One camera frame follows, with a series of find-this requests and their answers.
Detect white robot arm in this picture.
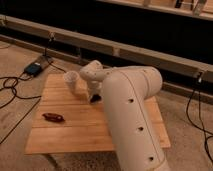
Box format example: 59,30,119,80
80,60,171,171

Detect clear plastic cup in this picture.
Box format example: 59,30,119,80
63,70,79,93

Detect dark red object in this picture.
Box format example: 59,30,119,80
43,113,64,122

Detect black floor cable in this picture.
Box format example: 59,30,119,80
0,46,67,145

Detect black cable at right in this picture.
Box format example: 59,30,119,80
185,73,213,164

